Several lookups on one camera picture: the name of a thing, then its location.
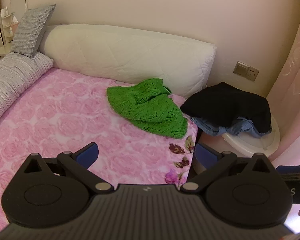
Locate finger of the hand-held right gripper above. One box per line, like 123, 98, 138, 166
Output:
276, 164, 300, 175

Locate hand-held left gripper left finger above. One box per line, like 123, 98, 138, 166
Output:
24, 142, 114, 193

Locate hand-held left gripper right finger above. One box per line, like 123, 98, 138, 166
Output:
180, 142, 274, 193

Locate green knit sweater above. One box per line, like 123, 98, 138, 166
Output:
106, 78, 188, 140

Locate pink floral blanket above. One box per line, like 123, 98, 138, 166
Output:
0, 67, 199, 233

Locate blue jeans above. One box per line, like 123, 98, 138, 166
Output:
192, 116, 262, 138

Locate black garment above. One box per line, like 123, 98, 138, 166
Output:
180, 82, 272, 134

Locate pink patterned curtain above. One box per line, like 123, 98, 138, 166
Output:
266, 2, 300, 165

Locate grey striped quilt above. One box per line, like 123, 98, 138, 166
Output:
0, 52, 54, 130

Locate white quilted headboard cushion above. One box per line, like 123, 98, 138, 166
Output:
39, 24, 217, 99

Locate white dressing table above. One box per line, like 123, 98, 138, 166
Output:
0, 5, 19, 64

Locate grey woven pillow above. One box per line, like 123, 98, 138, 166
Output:
10, 4, 56, 58

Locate beige wall switch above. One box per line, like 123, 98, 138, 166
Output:
233, 61, 250, 77

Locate beige wall socket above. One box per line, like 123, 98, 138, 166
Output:
245, 66, 260, 82

